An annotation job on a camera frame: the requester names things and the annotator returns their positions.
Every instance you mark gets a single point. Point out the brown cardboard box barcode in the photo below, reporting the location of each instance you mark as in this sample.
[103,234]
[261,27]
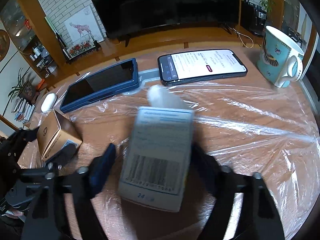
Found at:
[55,133]

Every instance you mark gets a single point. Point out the white earbuds case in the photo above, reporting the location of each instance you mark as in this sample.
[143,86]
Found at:
[49,102]

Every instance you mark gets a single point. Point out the teal patterned mug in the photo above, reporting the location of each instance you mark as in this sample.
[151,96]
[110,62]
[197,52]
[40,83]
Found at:
[280,60]

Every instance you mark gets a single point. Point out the large potted spider plant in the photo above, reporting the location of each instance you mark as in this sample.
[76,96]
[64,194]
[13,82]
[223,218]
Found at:
[24,89]

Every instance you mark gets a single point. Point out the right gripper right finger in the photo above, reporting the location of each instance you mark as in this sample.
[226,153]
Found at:
[206,167]

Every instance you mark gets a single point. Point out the large black television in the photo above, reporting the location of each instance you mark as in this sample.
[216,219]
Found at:
[124,19]

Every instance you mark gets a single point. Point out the white medicine box barcode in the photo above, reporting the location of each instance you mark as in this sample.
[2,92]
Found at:
[156,165]

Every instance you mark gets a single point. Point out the small potted green plant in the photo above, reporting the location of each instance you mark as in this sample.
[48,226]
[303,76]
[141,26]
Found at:
[267,6]

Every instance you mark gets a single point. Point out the deer painting with flowers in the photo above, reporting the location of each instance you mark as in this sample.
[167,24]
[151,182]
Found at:
[84,32]

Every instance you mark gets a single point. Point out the wooden TV cabinet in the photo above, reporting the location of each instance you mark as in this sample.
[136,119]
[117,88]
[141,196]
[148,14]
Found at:
[112,50]

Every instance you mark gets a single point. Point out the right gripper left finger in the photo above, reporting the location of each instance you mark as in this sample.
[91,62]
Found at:
[100,169]

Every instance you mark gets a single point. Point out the black smartphone lit screen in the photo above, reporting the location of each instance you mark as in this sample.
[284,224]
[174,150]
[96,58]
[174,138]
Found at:
[201,65]

